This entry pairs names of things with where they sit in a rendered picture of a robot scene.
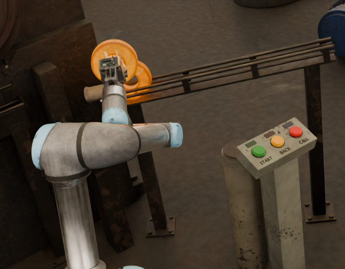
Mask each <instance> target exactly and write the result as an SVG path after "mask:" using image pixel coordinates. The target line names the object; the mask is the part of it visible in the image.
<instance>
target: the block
mask: <svg viewBox="0 0 345 269"><path fill-rule="evenodd" d="M30 71H31V74H32V77H33V80H34V83H35V86H36V90H37V93H38V96H39V98H40V102H41V105H42V108H43V111H44V114H45V118H46V120H47V121H48V122H49V123H50V124H53V123H57V122H60V118H61V117H62V116H64V117H65V118H66V121H67V122H72V123H73V117H72V114H71V111H70V107H69V104H68V100H67V97H66V94H65V90H64V86H63V84H62V80H61V77H60V74H59V70H58V68H57V66H55V65H54V64H53V63H51V62H50V61H48V60H46V61H44V62H41V63H39V64H36V65H33V66H31V68H30Z"/></svg>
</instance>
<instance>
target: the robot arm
mask: <svg viewBox="0 0 345 269"><path fill-rule="evenodd" d="M115 51H116V55H111V56H109V57H108V55H107V53H106V52H104V55H105V59H101V60H100V59H99V71H100V76H101V81H102V82H103V85H104V86H103V92H102V100H100V102H101V103H102V123H101V122H85V123H60V122H57V123H53V124H46V125H43V126H42V127H40V128H39V130H38V131H37V133H36V135H35V138H34V140H33V144H32V160H33V163H34V165H35V166H36V167H37V168H38V169H40V170H44V172H45V177H46V180H47V181H49V182H50V183H52V184H53V188H54V194H55V198H56V204H57V209H58V216H59V221H60V227H61V233H62V239H63V243H64V249H65V255H66V261H67V267H66V268H65V269H106V264H105V263H104V262H103V261H102V260H100V259H99V255H98V248H97V241H96V235H95V228H94V224H93V217H92V211H91V204H90V198H89V191H88V184H87V177H88V175H89V174H90V173H91V169H100V168H105V167H110V166H113V165H116V164H120V163H123V162H126V161H130V160H132V159H134V158H135V157H136V156H137V155H138V154H141V153H146V152H149V151H153V150H156V149H160V148H165V147H170V148H172V147H179V146H180V145H181V144H182V141H183V130H182V127H181V125H180V124H179V123H171V122H169V123H146V124H133V123H132V121H131V119H130V117H129V115H128V112H127V96H126V91H125V87H124V86H123V84H124V83H125V82H126V77H128V70H127V67H126V65H124V64H123V62H122V59H121V56H118V54H117V50H115Z"/></svg>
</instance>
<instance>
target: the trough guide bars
mask: <svg viewBox="0 0 345 269"><path fill-rule="evenodd" d="M330 40H331V37H327V38H322V39H318V40H314V41H310V42H305V43H301V44H296V45H291V46H287V47H284V48H279V49H274V50H270V51H265V52H260V53H256V54H251V55H248V56H243V57H238V58H234V59H229V60H224V61H220V62H216V63H212V64H207V65H203V66H198V67H194V68H189V69H185V70H180V71H176V72H172V73H167V74H163V75H158V76H153V77H152V80H156V79H159V78H164V77H168V76H173V75H178V74H183V75H181V76H176V77H171V78H167V79H164V80H159V81H154V82H151V85H147V86H142V87H139V88H135V89H130V90H126V93H131V92H136V91H140V90H145V89H150V88H154V87H158V86H163V85H167V84H172V83H177V82H182V83H180V84H175V85H171V86H166V87H162V88H158V89H153V90H148V91H144V92H139V93H134V94H130V95H126V96H127V99H128V98H132V97H137V96H142V95H145V94H149V93H155V92H159V91H164V90H169V89H173V88H178V87H181V86H183V88H184V91H185V94H189V93H191V89H190V86H189V85H191V84H196V83H200V82H205V81H210V80H214V79H218V78H222V77H227V76H232V75H237V74H242V73H246V72H252V75H253V79H254V80H255V79H258V78H260V77H259V73H258V70H259V69H264V68H269V67H273V66H278V65H283V64H287V63H291V62H296V61H300V60H305V59H310V58H314V57H319V56H323V58H324V64H329V63H331V59H330V54H332V53H335V50H330V51H329V49H331V48H334V44H332V42H329V43H326V41H330ZM316 43H319V45H315V46H310V47H307V48H302V49H298V50H293V51H288V52H284V53H279V54H274V55H271V56H267V57H262V58H257V59H256V57H259V56H263V55H266V54H271V53H276V52H280V51H285V50H290V49H294V48H299V47H302V46H307V45H311V44H316ZM317 51H321V53H316V54H311V55H308V56H303V57H298V58H294V59H289V60H284V61H280V62H275V63H271V64H267V65H262V66H258V65H259V64H263V63H266V62H271V61H276V60H281V59H286V58H290V57H295V56H300V55H303V54H307V53H312V52H317ZM245 59H250V60H248V61H243V62H239V63H235V64H230V65H226V66H222V67H217V68H212V69H207V70H203V71H199V72H195V73H190V74H189V72H192V71H195V70H199V69H204V68H209V67H214V66H218V65H223V64H228V63H231V62H235V61H240V60H245ZM249 66H250V68H248V69H243V70H239V71H235V72H230V73H226V74H221V75H216V76H212V77H207V78H202V79H199V80H194V81H191V79H194V78H199V77H204V76H208V75H213V74H218V73H222V72H227V71H231V70H235V69H240V68H245V67H249ZM137 83H138V80H136V81H132V82H127V83H125V84H126V85H133V84H137Z"/></svg>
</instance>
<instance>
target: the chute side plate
mask: <svg viewBox="0 0 345 269"><path fill-rule="evenodd" d="M22 121H25V122H26V125H27V127H30V126H31V124H30V121H29V118H28V115H27V112H26V109H25V107H24V106H22V107H19V108H17V109H15V110H12V111H10V112H7V113H5V114H3V115H0V139H2V138H5V137H7V136H9V135H12V132H11V130H10V127H11V126H13V125H15V124H18V123H20V122H22Z"/></svg>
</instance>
